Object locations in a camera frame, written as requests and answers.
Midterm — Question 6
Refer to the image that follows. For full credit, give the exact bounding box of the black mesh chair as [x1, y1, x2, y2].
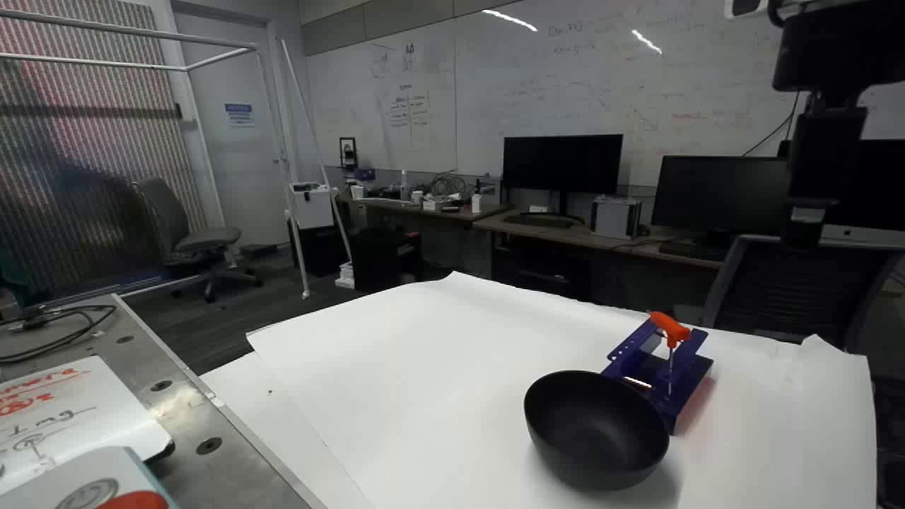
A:
[700, 233, 903, 344]

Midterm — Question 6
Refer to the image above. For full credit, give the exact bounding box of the blue plastic rack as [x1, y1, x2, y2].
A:
[603, 315, 716, 432]

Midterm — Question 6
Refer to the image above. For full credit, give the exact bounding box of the black cable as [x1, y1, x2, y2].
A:
[0, 302, 119, 368]

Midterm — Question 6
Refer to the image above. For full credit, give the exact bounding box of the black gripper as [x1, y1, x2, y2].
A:
[785, 101, 870, 253]

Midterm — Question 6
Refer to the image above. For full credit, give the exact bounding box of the handwritten white paper note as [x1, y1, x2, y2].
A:
[0, 353, 176, 499]

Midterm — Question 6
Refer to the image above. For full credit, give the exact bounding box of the orange cylindrical object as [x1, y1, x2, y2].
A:
[647, 312, 695, 349]

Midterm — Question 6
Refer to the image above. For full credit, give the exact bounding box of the black monitor with silver edge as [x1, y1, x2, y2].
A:
[777, 135, 905, 253]

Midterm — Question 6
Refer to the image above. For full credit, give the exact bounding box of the white cloth table cover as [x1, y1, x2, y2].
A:
[246, 268, 880, 509]

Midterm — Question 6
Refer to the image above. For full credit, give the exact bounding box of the wooden office desk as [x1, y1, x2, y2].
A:
[338, 193, 729, 305]

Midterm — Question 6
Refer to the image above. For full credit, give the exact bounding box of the white desktop computer box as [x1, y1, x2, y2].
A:
[587, 193, 644, 241]

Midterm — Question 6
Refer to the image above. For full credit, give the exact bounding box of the white paper sheet underneath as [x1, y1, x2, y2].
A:
[198, 350, 378, 509]

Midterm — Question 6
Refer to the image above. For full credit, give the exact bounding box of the grey office chair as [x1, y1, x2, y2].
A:
[126, 175, 265, 305]

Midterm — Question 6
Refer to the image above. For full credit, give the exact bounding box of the wall whiteboard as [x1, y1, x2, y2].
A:
[302, 0, 804, 193]

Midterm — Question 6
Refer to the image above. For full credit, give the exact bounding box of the black computer monitor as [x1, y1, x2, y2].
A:
[649, 152, 794, 248]
[501, 134, 625, 217]

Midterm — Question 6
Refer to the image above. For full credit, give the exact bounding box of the white roll with red label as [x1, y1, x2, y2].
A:
[0, 445, 177, 509]

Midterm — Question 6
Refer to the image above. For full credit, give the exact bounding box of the aluminium frame post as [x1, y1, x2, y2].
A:
[109, 292, 328, 509]

